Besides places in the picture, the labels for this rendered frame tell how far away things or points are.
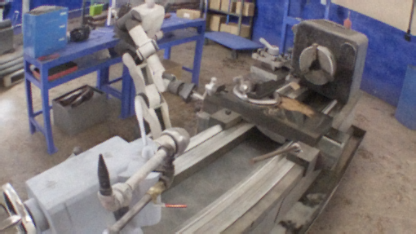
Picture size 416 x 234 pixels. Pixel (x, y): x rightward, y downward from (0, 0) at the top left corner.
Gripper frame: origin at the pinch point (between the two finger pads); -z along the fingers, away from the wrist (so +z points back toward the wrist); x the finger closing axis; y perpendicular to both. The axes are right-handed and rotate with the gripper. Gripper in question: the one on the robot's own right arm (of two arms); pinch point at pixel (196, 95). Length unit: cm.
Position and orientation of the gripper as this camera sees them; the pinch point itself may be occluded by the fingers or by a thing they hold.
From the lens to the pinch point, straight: 212.1
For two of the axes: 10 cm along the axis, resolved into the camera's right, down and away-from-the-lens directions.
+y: -3.7, -3.4, -8.6
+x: -4.8, 8.6, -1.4
